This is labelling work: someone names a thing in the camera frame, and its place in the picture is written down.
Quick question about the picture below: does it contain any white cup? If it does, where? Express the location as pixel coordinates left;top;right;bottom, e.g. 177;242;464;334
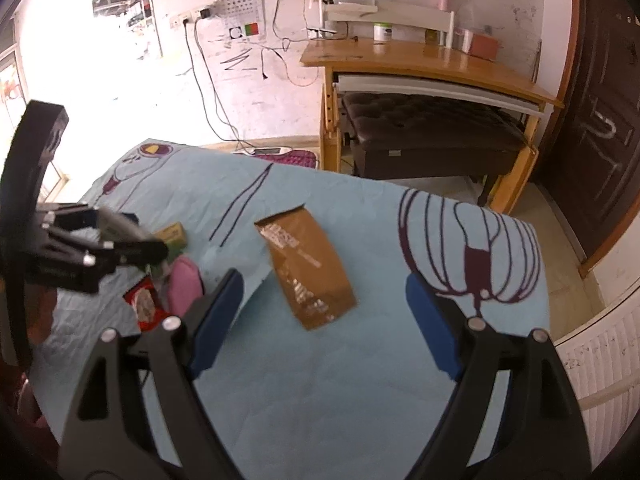
460;28;474;55

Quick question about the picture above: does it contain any red snack wrapper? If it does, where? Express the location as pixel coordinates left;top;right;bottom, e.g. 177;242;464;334
122;276;169;332

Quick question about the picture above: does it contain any brown paper bag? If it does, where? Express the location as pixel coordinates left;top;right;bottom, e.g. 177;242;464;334
255;206;357;330

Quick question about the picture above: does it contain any wooden desk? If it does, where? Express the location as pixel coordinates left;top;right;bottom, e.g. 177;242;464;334
300;39;563;214

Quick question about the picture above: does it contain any white green jar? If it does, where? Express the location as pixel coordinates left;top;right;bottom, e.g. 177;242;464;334
373;23;393;44

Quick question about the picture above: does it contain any brown box on desk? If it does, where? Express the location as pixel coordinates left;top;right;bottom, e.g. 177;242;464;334
469;32;500;62

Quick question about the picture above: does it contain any white desk shelf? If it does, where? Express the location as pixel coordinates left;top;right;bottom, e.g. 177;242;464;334
321;0;454;49

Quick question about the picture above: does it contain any black power cable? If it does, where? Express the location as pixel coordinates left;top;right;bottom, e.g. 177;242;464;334
183;14;252;149

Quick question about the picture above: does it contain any dark brown tufted bench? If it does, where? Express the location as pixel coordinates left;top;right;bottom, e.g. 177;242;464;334
342;92;525;207

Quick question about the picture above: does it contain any dark brown door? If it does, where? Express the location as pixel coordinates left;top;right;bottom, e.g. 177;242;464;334
536;0;639;274

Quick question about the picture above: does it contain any white louvered cabinet door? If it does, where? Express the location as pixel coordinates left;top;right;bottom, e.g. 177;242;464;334
556;295;640;466

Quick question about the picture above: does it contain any light blue patterned tablecloth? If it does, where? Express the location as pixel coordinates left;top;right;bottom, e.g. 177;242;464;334
30;142;549;479

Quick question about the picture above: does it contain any eye chart poster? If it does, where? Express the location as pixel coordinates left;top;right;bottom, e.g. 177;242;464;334
217;0;265;41

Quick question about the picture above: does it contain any yellow tissue pack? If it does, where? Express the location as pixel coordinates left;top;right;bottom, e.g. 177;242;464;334
153;222;188;262

